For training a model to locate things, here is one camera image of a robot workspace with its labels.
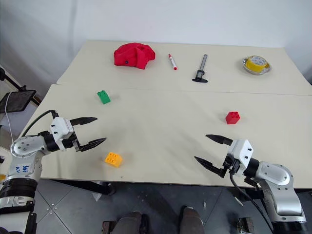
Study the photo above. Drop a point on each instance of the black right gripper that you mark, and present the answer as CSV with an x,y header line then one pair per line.
x,y
231,164

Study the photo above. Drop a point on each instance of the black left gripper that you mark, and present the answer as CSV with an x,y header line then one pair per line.
x,y
69,143

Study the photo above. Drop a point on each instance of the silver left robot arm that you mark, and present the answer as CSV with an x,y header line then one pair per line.
x,y
24,146

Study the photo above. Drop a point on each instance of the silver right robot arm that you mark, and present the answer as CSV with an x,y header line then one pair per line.
x,y
278,176

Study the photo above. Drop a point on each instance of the yellow toy brick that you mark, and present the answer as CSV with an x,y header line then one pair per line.
x,y
113,160

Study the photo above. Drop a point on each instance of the green toy brick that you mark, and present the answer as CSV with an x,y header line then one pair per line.
x,y
104,97

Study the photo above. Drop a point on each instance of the red toy brick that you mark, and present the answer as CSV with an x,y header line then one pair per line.
x,y
232,118

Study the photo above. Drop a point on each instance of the black tablet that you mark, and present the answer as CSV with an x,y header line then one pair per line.
x,y
17,100

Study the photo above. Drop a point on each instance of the grey vernier caliper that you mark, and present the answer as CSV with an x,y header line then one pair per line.
x,y
201,69

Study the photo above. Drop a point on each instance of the red fabric cap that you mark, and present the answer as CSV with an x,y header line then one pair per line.
x,y
132,56

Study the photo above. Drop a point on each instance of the yellow tape roll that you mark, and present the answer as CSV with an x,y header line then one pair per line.
x,y
266,69
256,64

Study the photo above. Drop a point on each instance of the red and white marker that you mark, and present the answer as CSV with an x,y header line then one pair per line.
x,y
172,61

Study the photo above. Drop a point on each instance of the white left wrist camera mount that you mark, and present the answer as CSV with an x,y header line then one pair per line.
x,y
61,129

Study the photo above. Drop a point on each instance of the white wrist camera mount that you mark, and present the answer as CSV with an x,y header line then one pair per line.
x,y
61,129
243,150

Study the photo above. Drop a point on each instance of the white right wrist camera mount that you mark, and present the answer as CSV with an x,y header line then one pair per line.
x,y
243,150

